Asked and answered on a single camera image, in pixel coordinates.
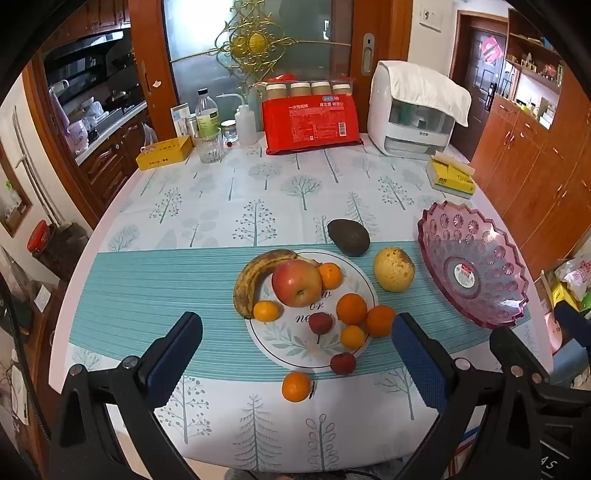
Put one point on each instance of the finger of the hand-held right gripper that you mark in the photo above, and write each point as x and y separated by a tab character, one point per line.
508	341
572	323

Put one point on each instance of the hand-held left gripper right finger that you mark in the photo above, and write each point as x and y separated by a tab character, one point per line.
418	364

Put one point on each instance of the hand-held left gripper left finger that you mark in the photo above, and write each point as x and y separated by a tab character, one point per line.
173	355

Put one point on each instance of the large orange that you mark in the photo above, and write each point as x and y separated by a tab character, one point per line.
352	308
380	320

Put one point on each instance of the yellow pear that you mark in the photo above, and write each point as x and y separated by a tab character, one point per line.
395	270

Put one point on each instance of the spotted yellow banana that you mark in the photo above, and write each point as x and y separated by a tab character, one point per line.
244	281

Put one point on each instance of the small orange mandarin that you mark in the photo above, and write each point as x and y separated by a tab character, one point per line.
296	386
352	336
267	310
331	275

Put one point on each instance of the white round leaf-print plate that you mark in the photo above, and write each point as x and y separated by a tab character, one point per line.
286	341

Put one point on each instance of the pink plastic bowl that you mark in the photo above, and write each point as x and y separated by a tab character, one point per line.
461	230

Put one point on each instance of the red apple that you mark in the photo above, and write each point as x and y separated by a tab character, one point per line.
295	281

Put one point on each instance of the dark avocado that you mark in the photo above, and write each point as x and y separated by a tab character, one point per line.
348	237

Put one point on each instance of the white plastic bag red print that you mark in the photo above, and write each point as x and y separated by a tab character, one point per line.
575	272

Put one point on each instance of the brown wooden cabinet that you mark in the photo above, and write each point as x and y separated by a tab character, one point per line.
531	175

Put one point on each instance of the tree-print tablecloth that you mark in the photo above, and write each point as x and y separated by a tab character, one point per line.
231	207

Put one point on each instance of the yellow tissue pack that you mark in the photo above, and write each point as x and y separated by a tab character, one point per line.
455	180

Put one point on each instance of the red-lidded dark jar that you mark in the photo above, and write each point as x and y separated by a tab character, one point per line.
39	235

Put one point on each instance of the yellow cardboard box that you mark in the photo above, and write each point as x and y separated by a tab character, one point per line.
161	154

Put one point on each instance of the clear drinking glass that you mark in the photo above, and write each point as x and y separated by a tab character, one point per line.
208	147

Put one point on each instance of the white countertop appliance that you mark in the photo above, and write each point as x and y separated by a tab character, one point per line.
406	138

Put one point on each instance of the small glass jar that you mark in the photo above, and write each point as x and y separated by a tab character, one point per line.
229	131

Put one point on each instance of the small metal can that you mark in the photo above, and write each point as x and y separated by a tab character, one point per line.
190	124

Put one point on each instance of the white and blue box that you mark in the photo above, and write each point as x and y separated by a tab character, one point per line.
178	120

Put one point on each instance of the clear bottle green label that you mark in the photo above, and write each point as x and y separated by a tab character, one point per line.
207	117

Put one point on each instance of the white wash bottle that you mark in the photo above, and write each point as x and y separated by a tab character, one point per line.
246	124

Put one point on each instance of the dark brown entry door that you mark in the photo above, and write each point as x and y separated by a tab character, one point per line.
475	92

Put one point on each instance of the red plastic packet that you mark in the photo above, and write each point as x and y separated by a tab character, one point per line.
309	124

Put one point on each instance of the white cloth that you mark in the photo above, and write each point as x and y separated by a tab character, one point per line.
429	87

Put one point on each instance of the red door decoration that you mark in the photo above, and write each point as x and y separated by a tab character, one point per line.
491	49

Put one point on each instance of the frosted glass sliding door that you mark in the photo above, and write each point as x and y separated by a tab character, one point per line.
198	46

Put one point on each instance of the gold door ornament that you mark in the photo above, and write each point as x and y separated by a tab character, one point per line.
254	44

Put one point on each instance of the white light switch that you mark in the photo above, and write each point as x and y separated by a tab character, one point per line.
430	17

